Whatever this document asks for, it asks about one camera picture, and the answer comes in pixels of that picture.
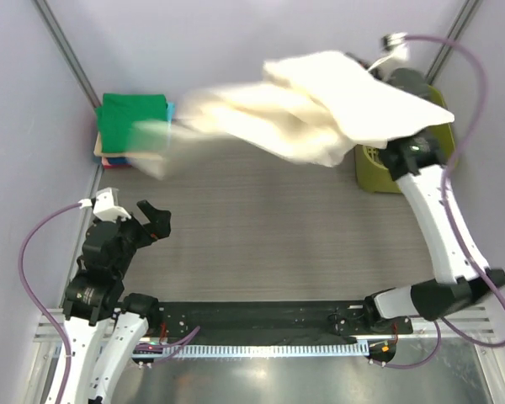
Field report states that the light blue folded t shirt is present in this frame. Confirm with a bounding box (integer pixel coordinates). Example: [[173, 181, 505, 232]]
[[167, 102, 175, 122]]

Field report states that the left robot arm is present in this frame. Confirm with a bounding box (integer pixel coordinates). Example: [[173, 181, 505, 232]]
[[46, 200, 171, 403]]

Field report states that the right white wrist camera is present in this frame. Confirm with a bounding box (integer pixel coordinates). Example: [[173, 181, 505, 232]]
[[367, 32, 409, 72]]

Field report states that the green folded t shirt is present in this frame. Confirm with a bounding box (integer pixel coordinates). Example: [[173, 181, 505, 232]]
[[96, 93, 167, 153]]

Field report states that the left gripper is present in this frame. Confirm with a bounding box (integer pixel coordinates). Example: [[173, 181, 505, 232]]
[[108, 199, 170, 276]]

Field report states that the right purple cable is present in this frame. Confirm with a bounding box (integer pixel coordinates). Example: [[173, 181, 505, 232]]
[[378, 34, 505, 371]]

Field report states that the slotted cable duct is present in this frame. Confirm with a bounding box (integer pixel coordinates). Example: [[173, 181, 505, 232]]
[[175, 341, 369, 359]]

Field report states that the white t shirt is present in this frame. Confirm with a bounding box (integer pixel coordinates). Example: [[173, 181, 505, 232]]
[[127, 50, 455, 178]]

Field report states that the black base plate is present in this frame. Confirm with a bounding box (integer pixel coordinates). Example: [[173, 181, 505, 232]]
[[158, 300, 413, 345]]

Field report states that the corner aluminium post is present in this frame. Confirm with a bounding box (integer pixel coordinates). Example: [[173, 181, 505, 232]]
[[31, 0, 101, 109], [426, 0, 482, 85]]

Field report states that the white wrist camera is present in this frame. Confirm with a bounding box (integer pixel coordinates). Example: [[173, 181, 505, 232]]
[[367, 32, 409, 72], [78, 187, 131, 222]]

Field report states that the right corner aluminium post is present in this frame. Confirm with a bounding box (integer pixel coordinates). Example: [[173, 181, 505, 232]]
[[426, 0, 482, 85]]

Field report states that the olive green plastic bin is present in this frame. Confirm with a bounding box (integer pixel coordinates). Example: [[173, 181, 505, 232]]
[[354, 85, 456, 194]]

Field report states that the aluminium frame rail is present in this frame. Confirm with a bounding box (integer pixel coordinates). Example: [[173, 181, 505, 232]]
[[33, 305, 495, 343]]

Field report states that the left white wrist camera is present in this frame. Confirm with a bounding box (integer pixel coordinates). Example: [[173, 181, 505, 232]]
[[78, 187, 131, 222]]

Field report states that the left corner aluminium post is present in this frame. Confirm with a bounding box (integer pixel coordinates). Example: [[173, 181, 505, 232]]
[[31, 0, 101, 109]]

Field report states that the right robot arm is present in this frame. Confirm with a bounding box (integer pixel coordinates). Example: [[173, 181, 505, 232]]
[[362, 128, 505, 333]]

